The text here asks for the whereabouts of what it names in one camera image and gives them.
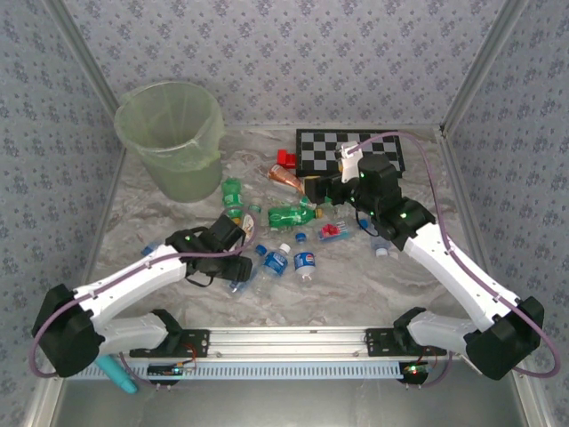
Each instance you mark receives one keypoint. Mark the small bottle green label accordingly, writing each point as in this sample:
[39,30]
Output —
[306,202]

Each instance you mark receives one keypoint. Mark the crushed clear bottle blue cap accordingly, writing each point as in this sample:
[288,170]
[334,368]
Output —
[260,250]

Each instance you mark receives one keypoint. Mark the orange brown plastic bottle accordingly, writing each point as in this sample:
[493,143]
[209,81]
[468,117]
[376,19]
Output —
[286,177]

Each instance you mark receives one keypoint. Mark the blue label Pepsi bottle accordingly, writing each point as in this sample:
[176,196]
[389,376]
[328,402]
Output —
[304,262]
[273,262]

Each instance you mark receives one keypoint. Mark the crushed green plastic bottle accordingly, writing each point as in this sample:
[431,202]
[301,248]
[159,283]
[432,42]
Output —
[289,217]

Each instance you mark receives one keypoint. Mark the red blue small package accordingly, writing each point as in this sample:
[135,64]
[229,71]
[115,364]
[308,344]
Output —
[333,231]

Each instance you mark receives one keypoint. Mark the green bottle yellow cap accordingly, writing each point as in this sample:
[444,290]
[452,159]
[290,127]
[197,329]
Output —
[232,195]

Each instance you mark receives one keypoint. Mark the clear bottle blue label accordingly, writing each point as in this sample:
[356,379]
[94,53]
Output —
[153,244]

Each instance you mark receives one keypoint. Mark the clear bottle white cap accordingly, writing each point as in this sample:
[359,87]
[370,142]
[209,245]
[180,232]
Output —
[381,252]

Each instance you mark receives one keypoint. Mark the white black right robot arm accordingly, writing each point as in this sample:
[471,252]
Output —
[449,262]

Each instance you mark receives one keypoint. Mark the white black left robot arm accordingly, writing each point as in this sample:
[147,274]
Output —
[133,271]

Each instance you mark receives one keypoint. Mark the green bin with liner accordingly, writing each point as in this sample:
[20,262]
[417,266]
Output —
[186,178]

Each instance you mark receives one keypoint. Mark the black white checkerboard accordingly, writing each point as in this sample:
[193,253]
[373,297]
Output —
[320,151]

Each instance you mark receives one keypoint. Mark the red plastic block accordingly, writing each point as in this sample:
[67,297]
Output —
[284,158]

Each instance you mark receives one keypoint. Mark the left circuit board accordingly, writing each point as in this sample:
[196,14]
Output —
[169,370]

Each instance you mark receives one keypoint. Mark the circuit board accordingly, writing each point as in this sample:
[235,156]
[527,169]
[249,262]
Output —
[413,369]
[169,370]

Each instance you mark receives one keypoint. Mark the teal pen-shaped tool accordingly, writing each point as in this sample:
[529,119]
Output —
[120,376]

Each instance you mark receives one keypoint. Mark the right circuit board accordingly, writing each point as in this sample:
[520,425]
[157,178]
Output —
[413,369]

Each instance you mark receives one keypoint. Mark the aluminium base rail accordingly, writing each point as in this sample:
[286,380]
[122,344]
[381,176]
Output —
[284,342]

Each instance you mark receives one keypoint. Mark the black left mount plate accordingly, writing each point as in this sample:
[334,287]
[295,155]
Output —
[195,342]

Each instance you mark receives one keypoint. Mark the black mount plate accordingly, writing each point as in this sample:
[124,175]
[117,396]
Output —
[378,340]
[195,342]

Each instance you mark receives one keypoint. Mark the black right mount plate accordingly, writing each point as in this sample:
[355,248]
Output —
[378,340]

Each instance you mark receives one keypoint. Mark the aluminium frame post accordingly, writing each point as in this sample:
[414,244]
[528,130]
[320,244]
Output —
[484,58]
[84,53]

